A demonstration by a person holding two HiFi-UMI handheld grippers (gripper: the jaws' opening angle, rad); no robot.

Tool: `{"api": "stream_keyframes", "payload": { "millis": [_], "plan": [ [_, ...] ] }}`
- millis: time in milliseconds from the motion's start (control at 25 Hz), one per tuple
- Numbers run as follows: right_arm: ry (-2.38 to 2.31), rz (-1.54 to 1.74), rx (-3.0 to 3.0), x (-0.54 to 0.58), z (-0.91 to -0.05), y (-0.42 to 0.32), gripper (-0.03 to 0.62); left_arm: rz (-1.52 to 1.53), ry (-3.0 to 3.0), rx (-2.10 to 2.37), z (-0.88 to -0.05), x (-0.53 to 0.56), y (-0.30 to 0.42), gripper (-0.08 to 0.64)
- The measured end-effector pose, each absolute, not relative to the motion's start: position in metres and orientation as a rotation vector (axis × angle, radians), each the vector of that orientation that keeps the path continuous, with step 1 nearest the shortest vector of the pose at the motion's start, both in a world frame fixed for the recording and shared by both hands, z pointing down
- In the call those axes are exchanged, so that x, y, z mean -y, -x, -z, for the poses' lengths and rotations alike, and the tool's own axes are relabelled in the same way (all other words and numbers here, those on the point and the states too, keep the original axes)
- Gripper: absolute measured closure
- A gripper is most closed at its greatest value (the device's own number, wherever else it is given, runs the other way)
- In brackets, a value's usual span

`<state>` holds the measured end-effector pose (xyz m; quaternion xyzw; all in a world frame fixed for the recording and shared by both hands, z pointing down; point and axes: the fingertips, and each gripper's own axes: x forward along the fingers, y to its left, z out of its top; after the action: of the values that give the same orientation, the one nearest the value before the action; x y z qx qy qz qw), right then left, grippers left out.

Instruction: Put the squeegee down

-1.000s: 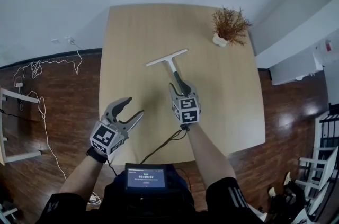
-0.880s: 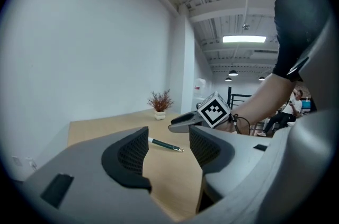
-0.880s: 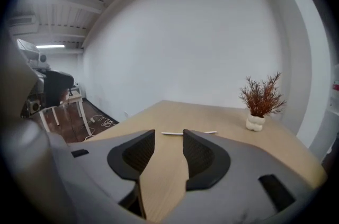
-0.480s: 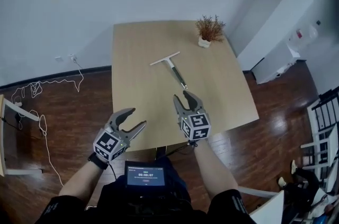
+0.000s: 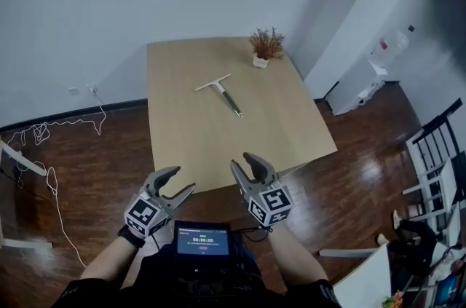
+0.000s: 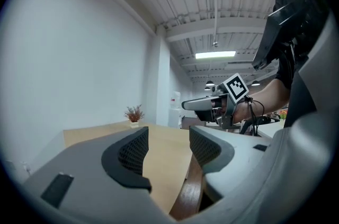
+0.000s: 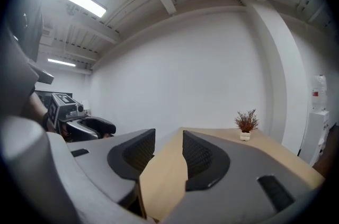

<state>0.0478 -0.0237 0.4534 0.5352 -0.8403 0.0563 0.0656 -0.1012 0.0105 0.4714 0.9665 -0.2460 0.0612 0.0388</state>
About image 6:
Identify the orange flowers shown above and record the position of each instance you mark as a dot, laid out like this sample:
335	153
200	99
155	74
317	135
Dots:
282	114

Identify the white water dispenser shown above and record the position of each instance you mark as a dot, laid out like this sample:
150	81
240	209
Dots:
174	117

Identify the small reddish potted plant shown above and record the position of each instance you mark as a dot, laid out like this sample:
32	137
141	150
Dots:
134	114

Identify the black pendant lamp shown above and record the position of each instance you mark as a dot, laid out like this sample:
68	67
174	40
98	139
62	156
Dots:
255	83
210	83

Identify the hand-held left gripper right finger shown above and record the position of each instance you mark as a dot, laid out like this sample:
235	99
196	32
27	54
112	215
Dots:
246	159

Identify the light wooden table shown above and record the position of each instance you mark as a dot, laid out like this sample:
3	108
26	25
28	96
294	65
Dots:
164	148

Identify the rectangular ceiling light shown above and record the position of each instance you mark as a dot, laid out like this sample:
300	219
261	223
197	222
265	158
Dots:
215	54

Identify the black chest-mounted screen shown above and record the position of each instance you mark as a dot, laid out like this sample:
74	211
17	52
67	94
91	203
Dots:
272	32

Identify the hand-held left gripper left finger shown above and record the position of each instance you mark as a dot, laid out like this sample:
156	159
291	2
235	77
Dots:
79	162

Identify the person's right forearm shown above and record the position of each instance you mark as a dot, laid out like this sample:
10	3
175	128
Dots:
265	97

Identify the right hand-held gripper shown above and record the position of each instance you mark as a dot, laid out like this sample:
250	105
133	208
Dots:
235	88

